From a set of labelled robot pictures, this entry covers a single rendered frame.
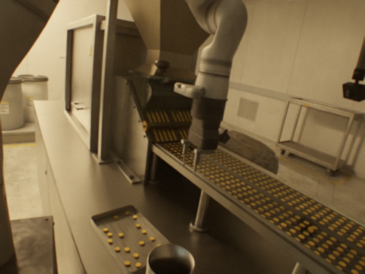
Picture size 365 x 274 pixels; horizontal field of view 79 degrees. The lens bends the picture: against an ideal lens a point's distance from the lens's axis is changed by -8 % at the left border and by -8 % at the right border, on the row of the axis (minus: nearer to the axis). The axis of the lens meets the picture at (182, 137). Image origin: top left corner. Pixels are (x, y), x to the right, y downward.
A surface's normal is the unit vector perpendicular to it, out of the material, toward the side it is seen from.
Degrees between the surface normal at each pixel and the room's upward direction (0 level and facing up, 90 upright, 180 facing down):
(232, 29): 107
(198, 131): 87
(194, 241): 0
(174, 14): 118
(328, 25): 90
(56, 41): 90
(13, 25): 99
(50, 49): 90
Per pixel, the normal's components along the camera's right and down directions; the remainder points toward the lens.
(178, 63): 0.56, 0.33
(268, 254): 0.15, -0.94
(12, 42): 0.73, 0.43
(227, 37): 0.23, 0.55
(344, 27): -0.81, 0.06
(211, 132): 0.47, -0.01
